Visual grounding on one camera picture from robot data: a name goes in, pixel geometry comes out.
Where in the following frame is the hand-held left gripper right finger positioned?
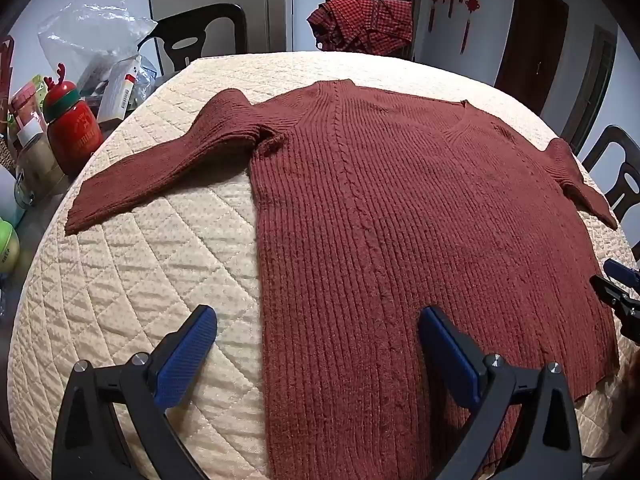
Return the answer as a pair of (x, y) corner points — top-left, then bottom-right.
(417, 305), (583, 480)

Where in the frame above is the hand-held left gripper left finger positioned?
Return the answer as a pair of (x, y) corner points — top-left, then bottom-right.
(51, 304), (218, 480)

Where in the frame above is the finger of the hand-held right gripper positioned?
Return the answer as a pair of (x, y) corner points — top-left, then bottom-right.
(602, 258), (640, 291)
(589, 274), (640, 345)

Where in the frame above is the rust brown knit sweater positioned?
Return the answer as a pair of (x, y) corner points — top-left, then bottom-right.
(64, 80), (621, 480)

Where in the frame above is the beige quilted table cover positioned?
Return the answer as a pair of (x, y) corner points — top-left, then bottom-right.
(7, 50), (640, 480)

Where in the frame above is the black chair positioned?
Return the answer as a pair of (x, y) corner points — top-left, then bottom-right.
(582, 125), (640, 221)
(137, 4), (248, 73)

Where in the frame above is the green round container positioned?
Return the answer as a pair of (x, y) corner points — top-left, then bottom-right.
(0, 220), (21, 273)

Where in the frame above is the glass jar with white lid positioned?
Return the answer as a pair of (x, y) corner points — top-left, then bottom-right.
(14, 119), (66, 206)

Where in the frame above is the red reindeer bottle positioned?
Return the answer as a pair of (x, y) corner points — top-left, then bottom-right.
(41, 62), (103, 177)

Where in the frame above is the brown door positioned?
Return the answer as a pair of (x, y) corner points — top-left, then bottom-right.
(494, 0), (570, 103)

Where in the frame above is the white box with red mark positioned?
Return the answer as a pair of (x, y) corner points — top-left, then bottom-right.
(97, 55), (141, 123)

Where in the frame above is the pink box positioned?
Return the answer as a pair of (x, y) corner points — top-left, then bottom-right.
(10, 76), (48, 131)

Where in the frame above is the red plaid cloth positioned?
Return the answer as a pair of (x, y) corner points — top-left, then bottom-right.
(306, 0), (413, 58)

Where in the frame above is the red gift bag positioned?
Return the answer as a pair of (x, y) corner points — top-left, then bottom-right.
(0, 35), (16, 106)

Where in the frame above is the clear plastic bag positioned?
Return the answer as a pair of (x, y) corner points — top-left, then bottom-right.
(37, 0), (158, 96)

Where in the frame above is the dark door frame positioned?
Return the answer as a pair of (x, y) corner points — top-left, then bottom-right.
(565, 25), (618, 156)

